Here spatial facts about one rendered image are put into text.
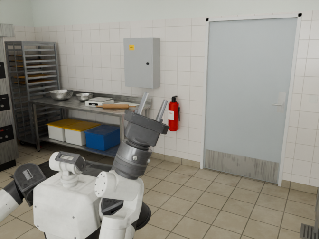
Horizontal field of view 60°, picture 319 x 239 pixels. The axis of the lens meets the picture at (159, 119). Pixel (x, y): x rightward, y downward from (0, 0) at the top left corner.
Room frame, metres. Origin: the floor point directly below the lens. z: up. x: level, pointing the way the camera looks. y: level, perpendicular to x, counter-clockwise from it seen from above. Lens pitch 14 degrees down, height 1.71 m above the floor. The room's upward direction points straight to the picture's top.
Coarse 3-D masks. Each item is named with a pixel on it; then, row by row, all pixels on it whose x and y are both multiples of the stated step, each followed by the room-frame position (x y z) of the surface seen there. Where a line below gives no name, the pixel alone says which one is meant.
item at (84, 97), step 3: (81, 93) 4.52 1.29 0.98; (84, 93) 4.54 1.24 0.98; (87, 93) 4.54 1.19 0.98; (90, 93) 4.53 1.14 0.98; (78, 96) 4.31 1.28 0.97; (81, 96) 4.29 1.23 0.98; (84, 96) 4.29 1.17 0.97; (87, 96) 4.31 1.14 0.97; (90, 96) 4.35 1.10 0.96; (78, 99) 4.36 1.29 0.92; (81, 99) 4.31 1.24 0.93; (84, 99) 4.31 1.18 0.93; (87, 99) 4.33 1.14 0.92
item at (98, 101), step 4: (92, 100) 4.03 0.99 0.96; (96, 100) 4.01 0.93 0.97; (100, 100) 4.00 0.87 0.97; (104, 100) 4.00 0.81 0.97; (108, 100) 4.10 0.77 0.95; (112, 100) 4.14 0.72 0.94; (88, 104) 3.98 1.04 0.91; (92, 104) 3.95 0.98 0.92; (96, 104) 3.92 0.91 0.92; (100, 104) 3.90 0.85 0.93
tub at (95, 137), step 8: (96, 128) 4.17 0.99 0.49; (104, 128) 4.17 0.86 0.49; (112, 128) 4.17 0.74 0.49; (88, 136) 3.97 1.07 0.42; (96, 136) 3.89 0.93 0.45; (104, 136) 3.86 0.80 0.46; (112, 136) 4.00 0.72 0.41; (88, 144) 3.97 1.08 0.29; (96, 144) 3.89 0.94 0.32; (104, 144) 3.84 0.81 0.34; (112, 144) 4.00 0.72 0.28
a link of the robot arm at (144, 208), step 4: (144, 204) 0.85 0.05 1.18; (120, 208) 0.79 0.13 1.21; (144, 208) 0.84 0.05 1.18; (140, 212) 0.82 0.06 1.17; (144, 212) 0.83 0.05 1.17; (148, 212) 0.85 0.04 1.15; (140, 216) 0.82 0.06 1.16; (144, 216) 0.83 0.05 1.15; (136, 220) 0.78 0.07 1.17; (140, 220) 0.82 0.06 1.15; (144, 220) 0.83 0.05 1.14; (132, 224) 0.75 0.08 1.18; (136, 224) 0.82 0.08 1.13; (140, 224) 0.82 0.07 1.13
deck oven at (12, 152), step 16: (0, 32) 3.61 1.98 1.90; (0, 48) 3.81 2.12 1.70; (0, 64) 3.78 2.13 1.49; (0, 80) 3.76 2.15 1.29; (0, 96) 3.73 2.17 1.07; (0, 112) 3.70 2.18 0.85; (0, 128) 3.67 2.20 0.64; (0, 144) 3.65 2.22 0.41; (16, 144) 3.84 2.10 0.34; (0, 160) 3.62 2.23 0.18
